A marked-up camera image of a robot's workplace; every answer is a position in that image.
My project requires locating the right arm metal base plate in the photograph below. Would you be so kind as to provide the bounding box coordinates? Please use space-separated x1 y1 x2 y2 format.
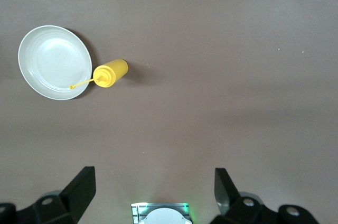
130 202 191 224

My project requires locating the yellow squeeze bottle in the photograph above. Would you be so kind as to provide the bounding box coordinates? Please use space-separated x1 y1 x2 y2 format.
69 58 129 90

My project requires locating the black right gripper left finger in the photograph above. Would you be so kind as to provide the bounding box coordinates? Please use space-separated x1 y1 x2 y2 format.
0 166 96 224

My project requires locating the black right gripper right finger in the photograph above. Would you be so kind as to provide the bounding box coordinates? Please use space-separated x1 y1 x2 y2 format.
211 167 322 224

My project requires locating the white round plate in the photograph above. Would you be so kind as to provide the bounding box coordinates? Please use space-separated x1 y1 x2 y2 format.
17 25 93 101

